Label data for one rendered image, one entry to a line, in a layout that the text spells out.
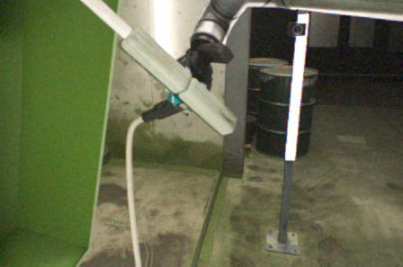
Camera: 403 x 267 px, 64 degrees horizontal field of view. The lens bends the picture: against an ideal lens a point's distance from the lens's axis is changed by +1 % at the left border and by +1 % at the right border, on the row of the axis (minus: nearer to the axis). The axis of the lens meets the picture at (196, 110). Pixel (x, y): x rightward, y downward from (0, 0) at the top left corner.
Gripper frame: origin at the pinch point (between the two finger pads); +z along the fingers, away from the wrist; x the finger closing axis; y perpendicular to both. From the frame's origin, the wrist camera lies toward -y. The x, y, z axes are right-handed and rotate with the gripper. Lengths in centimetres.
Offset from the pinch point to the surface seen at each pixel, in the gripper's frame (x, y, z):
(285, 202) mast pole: -131, 64, -45
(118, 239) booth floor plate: -80, 147, 3
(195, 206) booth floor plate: -122, 135, -40
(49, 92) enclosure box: 16, 69, -15
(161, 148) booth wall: -104, 189, -90
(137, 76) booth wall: -45, 176, -126
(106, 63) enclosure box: 9, 46, -26
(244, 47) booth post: -81, 91, -155
